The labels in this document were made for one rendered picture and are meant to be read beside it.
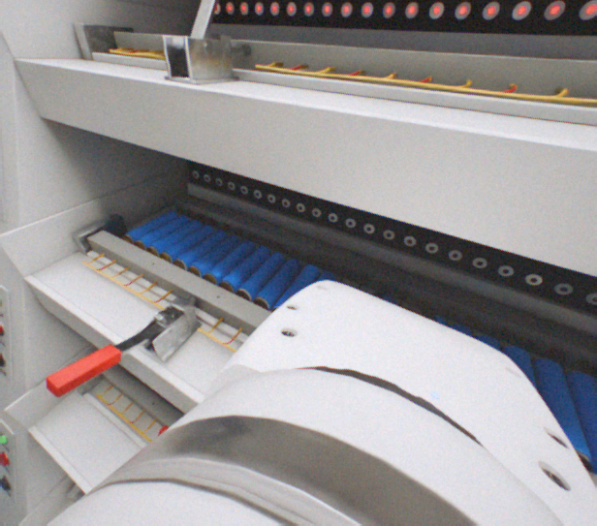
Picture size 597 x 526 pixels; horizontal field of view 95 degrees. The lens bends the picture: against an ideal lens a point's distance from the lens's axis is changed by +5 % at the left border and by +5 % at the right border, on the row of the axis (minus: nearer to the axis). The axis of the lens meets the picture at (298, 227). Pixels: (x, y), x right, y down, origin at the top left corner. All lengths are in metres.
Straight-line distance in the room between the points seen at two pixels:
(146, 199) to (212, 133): 0.26
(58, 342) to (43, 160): 0.22
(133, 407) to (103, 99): 0.36
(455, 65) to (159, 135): 0.19
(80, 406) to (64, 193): 0.27
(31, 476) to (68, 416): 0.10
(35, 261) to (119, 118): 0.20
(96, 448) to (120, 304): 0.20
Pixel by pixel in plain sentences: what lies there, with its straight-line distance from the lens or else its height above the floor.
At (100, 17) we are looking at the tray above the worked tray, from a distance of 0.38.
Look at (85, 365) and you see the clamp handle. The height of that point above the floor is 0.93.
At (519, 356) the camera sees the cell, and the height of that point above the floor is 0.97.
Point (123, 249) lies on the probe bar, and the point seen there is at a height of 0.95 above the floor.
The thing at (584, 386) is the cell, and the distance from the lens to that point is 0.30.
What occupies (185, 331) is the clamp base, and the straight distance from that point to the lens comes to 0.26.
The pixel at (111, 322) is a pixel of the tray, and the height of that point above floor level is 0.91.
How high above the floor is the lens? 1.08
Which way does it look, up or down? 15 degrees down
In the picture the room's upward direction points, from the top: 13 degrees clockwise
